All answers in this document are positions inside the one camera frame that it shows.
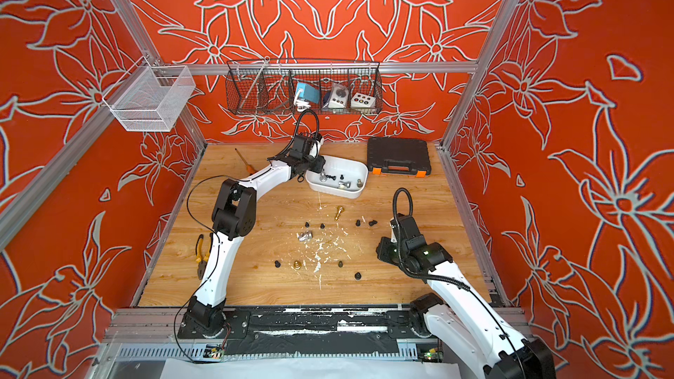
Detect silver chess knight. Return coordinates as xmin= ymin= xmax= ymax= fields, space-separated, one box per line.
xmin=298 ymin=230 xmax=313 ymax=242

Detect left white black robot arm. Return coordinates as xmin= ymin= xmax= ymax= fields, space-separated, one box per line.
xmin=184 ymin=133 xmax=325 ymax=337

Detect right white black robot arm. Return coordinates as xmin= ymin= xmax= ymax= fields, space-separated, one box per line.
xmin=377 ymin=213 xmax=556 ymax=378

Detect white rectangular storage box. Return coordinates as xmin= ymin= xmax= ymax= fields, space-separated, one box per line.
xmin=305 ymin=155 xmax=369 ymax=199

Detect gold chess bishop lying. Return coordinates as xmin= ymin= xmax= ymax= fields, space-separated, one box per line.
xmin=335 ymin=205 xmax=345 ymax=220

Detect teal white device in basket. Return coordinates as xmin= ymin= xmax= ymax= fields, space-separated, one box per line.
xmin=293 ymin=82 xmax=321 ymax=112

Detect white round-button device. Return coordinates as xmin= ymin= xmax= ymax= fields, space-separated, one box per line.
xmin=323 ymin=84 xmax=350 ymax=110

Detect white dotted cube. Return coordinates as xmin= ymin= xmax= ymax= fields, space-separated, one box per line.
xmin=350 ymin=92 xmax=376 ymax=112

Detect black orange tool case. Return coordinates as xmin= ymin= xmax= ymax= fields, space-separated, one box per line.
xmin=366 ymin=137 xmax=432 ymax=177

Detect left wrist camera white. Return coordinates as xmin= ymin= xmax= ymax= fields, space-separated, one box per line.
xmin=309 ymin=133 xmax=324 ymax=161

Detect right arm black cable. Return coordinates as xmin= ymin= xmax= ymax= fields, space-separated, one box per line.
xmin=392 ymin=188 xmax=415 ymax=227

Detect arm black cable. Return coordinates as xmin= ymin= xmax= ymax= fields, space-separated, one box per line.
xmin=292 ymin=109 xmax=321 ymax=140
xmin=392 ymin=188 xmax=415 ymax=227

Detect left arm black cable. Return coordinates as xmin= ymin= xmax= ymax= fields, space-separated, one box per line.
xmin=292 ymin=109 xmax=321 ymax=140

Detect orange handled screwdriver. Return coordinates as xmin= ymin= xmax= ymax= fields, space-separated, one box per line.
xmin=235 ymin=148 xmax=256 ymax=175

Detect black wire wall basket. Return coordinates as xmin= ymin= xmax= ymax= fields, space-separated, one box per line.
xmin=225 ymin=58 xmax=384 ymax=115

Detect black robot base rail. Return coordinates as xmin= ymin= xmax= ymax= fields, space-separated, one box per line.
xmin=176 ymin=305 xmax=442 ymax=361

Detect yellow handled pliers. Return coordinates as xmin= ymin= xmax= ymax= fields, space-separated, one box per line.
xmin=195 ymin=234 xmax=210 ymax=280

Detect clear plastic wall bin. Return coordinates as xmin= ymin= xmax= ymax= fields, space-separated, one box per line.
xmin=103 ymin=66 xmax=196 ymax=133

